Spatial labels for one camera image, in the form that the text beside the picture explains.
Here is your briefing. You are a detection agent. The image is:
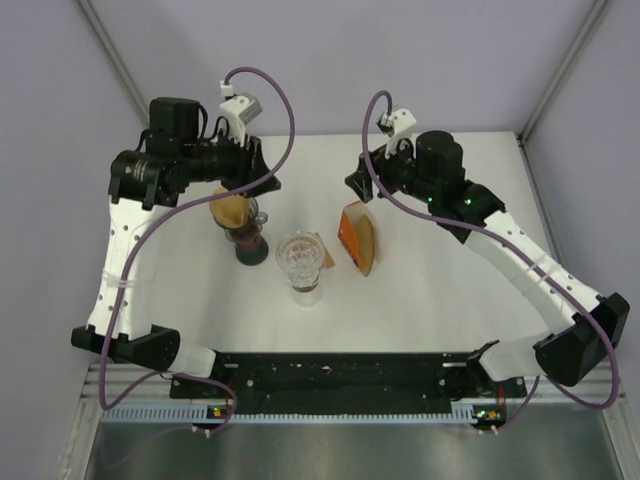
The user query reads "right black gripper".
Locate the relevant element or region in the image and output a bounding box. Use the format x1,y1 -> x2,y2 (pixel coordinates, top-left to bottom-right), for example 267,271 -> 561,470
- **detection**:
346,132 -> 438,205

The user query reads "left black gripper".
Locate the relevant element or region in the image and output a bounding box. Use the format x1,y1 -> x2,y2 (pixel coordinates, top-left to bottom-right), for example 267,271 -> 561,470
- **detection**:
178,124 -> 279,198

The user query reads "brown paper coffee filter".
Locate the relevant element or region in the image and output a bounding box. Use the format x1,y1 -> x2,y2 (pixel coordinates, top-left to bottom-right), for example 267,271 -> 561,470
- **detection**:
209,195 -> 251,229

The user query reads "clear plastic coffee dripper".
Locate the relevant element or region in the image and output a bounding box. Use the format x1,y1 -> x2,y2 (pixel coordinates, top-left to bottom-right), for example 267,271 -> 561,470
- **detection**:
209,195 -> 268,241

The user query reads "orange coffee filter box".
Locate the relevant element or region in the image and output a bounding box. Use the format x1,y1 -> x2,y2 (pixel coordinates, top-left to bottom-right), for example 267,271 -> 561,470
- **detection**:
338,201 -> 371,270

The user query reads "glass carafe red collar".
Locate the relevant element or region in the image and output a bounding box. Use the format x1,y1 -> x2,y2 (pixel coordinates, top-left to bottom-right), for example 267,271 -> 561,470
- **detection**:
225,226 -> 269,266

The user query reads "clear glass crystal dripper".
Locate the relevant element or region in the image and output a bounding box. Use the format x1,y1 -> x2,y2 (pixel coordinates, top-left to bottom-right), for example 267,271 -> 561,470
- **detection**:
275,231 -> 325,291

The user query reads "glass cup with coffee grounds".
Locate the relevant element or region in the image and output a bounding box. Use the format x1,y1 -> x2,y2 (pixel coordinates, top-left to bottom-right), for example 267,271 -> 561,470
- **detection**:
287,273 -> 324,307

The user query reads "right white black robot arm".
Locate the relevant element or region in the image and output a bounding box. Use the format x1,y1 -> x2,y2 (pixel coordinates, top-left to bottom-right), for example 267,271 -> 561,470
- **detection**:
345,131 -> 630,396

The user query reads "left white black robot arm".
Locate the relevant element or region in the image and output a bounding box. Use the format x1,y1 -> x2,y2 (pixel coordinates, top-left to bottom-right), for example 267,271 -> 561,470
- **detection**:
71,93 -> 281,397

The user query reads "stack of brown filters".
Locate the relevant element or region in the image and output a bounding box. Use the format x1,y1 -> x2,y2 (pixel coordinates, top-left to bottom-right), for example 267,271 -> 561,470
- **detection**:
352,215 -> 376,277

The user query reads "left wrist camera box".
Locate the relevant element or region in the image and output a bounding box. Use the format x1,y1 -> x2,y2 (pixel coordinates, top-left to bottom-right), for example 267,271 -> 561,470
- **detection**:
219,81 -> 262,147

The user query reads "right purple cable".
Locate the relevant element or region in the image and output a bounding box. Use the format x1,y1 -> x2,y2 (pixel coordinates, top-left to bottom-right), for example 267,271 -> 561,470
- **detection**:
361,90 -> 621,434

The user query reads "purple cable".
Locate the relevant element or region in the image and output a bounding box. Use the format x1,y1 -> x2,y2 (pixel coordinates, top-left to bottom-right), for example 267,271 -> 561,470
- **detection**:
361,90 -> 621,434
98,66 -> 296,441

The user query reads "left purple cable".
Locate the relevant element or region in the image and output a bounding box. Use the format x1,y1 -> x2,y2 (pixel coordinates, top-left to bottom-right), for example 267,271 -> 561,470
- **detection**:
98,66 -> 296,441

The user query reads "left aluminium frame post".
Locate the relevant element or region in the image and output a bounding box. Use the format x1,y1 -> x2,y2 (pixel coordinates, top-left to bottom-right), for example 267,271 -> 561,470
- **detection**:
72,0 -> 152,129

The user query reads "aluminium frame post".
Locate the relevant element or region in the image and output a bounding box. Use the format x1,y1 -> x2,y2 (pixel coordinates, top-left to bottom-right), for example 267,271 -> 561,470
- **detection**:
72,0 -> 152,129
517,0 -> 614,148

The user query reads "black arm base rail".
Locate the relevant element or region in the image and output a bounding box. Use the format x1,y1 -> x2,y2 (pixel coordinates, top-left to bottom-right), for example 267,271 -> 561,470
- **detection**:
211,353 -> 527,415

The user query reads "right aluminium frame post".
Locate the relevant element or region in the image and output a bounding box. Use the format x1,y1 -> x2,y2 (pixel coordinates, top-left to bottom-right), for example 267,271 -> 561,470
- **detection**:
517,0 -> 614,148

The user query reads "grey slotted cable duct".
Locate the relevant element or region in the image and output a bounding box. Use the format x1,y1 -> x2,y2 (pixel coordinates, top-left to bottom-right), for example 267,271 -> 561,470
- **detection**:
101,403 -> 478,425

